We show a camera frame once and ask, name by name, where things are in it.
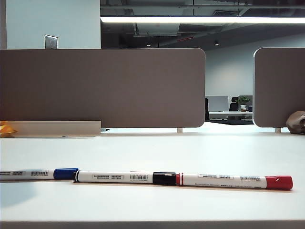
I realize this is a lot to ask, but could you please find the red cap whiteboard marker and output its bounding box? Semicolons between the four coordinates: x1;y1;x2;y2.
175;173;294;191

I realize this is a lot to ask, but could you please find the wide brown desk partition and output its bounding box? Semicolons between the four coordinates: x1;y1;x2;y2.
0;48;206;129

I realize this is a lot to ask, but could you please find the grey background desk partition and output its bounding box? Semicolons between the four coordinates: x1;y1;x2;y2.
206;95;229;112

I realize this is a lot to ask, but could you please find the small potted green plant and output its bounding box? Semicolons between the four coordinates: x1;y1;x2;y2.
238;95;251;113

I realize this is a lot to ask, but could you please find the black cap whiteboard marker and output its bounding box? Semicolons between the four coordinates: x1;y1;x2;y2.
72;169;177;186

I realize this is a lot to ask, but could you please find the brown crumpled object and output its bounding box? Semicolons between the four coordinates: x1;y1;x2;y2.
285;111;305;134

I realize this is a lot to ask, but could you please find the white background desk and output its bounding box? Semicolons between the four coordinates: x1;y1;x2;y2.
208;111;253;121

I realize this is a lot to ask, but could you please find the black office chair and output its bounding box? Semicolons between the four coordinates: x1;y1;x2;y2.
229;96;239;112

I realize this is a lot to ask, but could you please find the grey ceiling air duct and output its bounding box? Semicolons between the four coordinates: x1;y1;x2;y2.
133;23;182;37

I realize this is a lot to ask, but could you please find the beige cable tray box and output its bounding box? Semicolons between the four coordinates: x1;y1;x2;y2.
9;120;102;138

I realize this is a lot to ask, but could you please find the blue cap whiteboard marker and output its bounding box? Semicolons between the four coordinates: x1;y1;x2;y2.
0;167;79;181

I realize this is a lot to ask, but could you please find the narrow brown desk partition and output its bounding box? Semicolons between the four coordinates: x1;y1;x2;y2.
253;47;305;128

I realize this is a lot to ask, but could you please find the long linear ceiling light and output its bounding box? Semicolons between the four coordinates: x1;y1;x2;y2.
100;16;305;24

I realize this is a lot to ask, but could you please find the orange object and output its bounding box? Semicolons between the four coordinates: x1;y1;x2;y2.
0;120;17;138

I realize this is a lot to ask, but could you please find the metal wall switch plate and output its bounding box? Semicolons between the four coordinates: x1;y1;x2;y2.
44;34;59;49

